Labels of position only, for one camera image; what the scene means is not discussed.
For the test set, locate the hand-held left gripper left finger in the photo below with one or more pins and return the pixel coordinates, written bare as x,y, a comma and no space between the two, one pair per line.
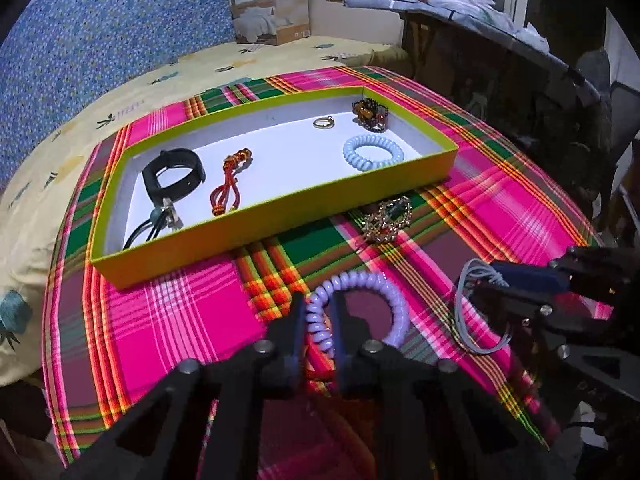
297,332

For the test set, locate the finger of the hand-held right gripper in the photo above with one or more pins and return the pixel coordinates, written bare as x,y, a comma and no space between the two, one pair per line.
530,277
520,307

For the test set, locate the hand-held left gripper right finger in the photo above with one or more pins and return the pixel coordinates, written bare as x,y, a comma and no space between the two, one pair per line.
337,332

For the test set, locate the yellow cardboard box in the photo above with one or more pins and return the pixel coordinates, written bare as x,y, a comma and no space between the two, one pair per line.
225,255

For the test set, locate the black wristband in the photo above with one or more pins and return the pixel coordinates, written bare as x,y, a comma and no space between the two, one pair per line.
190,180

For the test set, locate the pink plaid cloth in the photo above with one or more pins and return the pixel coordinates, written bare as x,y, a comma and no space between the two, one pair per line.
175,320

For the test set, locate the white plastic bag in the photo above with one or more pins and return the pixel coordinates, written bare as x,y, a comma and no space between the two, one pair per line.
470,2

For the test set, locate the yellow pineapple bedsheet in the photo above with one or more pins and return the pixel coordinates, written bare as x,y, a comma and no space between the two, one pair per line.
50,160

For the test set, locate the blue checked table cloth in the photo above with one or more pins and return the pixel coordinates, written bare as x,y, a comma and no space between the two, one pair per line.
380,2

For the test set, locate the bedding package box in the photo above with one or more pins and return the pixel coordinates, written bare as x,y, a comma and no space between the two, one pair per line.
270,5

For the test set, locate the blue floral headboard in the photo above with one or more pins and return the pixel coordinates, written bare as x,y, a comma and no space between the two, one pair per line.
100,25

